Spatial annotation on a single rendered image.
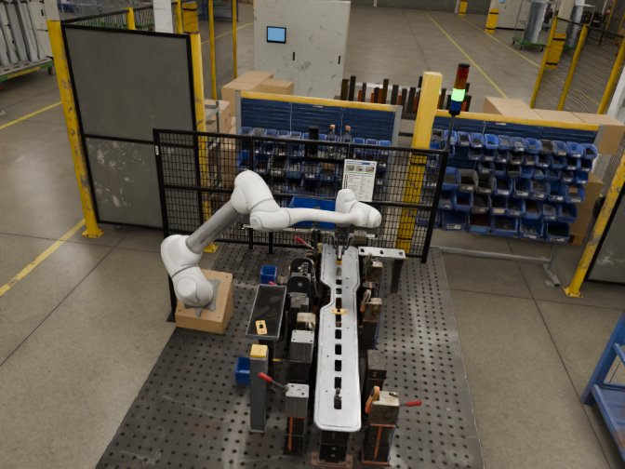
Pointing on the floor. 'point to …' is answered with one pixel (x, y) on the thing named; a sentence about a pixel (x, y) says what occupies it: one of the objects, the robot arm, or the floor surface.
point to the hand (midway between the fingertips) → (339, 254)
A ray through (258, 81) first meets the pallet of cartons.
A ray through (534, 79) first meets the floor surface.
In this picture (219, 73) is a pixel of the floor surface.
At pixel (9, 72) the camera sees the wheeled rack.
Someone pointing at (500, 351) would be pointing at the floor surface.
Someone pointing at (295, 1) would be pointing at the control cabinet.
